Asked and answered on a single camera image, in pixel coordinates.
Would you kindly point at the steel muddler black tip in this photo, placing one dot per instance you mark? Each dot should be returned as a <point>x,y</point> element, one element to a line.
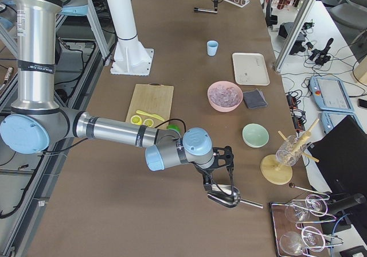
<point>200,10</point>

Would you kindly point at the steel ice scoop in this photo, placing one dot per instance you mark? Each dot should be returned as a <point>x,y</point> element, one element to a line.
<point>231,201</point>

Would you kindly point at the light blue cup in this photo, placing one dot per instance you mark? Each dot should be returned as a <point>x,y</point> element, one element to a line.
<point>212,47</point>

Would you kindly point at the clear ice cubes heap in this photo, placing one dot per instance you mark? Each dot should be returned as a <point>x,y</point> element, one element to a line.
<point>224,96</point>

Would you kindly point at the green bowl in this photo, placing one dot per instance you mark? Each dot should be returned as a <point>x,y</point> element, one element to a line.
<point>255,135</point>

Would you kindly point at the green lime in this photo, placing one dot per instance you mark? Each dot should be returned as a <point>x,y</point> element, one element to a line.
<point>174,128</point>

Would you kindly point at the clear glass mug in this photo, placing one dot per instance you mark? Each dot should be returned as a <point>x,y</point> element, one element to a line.
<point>291,150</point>

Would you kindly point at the cream serving tray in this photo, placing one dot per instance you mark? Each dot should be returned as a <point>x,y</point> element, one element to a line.
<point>250,69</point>

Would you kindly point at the pink bowl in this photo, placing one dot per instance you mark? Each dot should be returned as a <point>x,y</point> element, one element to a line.
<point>226,84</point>

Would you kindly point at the grey microfibre cloth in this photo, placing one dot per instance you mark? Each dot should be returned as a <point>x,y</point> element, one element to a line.
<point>254,99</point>

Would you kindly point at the lemon half slice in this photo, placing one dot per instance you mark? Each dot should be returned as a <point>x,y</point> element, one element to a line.
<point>148,122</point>
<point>136,119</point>

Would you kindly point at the wine glass holder tray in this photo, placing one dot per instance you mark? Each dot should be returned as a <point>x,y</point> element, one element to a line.
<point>281,225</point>

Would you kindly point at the yellow plastic knife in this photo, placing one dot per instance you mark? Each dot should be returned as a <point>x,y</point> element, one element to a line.
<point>156,116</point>

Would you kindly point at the wooden cutting board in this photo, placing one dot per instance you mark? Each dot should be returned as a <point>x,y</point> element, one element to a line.
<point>152,99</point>

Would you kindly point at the black monitor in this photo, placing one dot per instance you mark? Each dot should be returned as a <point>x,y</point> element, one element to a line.
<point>342,157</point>

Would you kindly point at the blue teach pendant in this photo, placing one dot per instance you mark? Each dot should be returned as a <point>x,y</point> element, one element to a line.
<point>330,94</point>
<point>330,119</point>

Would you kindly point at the black smartphone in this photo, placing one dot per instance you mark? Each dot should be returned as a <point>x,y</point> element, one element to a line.
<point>362,103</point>

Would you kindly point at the aluminium frame post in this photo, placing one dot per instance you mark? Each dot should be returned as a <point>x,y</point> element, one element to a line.
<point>291,38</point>

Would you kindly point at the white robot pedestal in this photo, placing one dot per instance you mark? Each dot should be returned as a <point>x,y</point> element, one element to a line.
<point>130,57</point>

